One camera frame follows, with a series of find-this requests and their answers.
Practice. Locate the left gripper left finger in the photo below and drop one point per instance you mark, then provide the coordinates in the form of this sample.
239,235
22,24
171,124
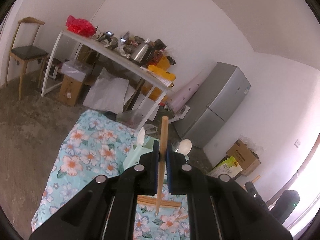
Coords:
106,207

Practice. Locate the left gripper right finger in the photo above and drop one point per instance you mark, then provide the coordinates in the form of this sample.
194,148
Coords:
219,208

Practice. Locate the wooden chopstick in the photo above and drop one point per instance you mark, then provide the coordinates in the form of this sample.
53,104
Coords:
146,198
164,203
162,157

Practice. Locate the yellow green bag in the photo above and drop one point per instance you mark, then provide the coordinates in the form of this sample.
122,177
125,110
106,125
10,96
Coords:
229,166

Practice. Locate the black speaker box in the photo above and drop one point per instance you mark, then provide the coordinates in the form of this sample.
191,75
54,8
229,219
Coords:
285,205

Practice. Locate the teal plastic utensil holder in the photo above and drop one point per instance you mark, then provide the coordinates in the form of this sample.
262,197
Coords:
134,154

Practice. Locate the floral blue tablecloth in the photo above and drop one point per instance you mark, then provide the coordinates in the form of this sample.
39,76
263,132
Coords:
98,145

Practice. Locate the white spoon in holder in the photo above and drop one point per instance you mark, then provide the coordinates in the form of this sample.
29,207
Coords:
141,137

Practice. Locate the silver refrigerator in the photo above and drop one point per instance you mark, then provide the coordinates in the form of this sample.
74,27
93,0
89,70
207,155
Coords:
213,104

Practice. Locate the pink rolled mat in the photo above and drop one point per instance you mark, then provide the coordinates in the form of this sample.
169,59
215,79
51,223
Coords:
177,100

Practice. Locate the white bag under table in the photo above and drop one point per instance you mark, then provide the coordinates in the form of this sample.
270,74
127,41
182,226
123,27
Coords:
107,93

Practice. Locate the brown cardboard box under table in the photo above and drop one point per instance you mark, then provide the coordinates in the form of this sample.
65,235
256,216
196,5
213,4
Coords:
69,91

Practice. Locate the yellow package on table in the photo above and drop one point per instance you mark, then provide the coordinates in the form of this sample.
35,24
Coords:
161,73

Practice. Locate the steel electric kettle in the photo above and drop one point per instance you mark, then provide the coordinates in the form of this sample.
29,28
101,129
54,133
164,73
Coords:
143,53

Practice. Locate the wooden chair black seat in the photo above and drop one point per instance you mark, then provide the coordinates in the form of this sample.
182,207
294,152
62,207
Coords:
26,54

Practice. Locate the red plastic bag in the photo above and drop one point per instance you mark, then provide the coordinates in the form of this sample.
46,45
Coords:
80,26

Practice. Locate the cardboard box by wall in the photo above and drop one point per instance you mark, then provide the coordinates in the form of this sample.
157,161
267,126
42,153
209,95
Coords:
247,159

